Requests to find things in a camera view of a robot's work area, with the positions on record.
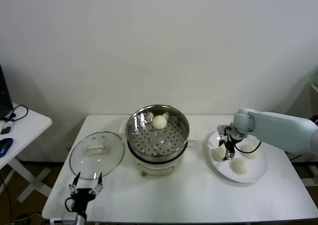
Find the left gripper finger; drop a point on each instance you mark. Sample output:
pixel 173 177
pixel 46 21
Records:
pixel 74 182
pixel 98 184

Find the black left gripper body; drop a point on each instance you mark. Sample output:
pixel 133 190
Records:
pixel 82 197

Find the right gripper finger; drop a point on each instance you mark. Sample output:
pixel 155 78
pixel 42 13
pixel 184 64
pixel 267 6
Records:
pixel 232 153
pixel 226 156

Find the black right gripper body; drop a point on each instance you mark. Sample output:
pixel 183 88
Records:
pixel 233 135

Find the white steamed baozi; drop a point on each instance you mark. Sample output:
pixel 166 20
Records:
pixel 239 166
pixel 218 154
pixel 159 122
pixel 250 151

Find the round glass pot lid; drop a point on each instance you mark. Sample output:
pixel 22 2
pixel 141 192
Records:
pixel 82 165

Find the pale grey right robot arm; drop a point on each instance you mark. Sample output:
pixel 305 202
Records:
pixel 280 130

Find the stainless steel steamer basket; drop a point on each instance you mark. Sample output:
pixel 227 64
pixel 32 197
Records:
pixel 139 146

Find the round white plate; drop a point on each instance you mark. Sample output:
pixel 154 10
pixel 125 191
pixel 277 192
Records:
pixel 256 168

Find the cream electric cooker base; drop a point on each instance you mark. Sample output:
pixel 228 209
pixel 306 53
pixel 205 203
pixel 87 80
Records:
pixel 156 169

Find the white folding side table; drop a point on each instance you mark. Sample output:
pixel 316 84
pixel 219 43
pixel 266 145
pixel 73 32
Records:
pixel 29 125

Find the blue computer mouse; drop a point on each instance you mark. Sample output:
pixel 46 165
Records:
pixel 5 145

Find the small black device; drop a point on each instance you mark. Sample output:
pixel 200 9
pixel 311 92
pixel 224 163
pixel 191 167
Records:
pixel 5 130

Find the dark laptop screen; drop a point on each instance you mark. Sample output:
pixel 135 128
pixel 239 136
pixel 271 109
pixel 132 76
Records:
pixel 3 93

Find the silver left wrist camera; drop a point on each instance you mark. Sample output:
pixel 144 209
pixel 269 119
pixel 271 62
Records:
pixel 68 217

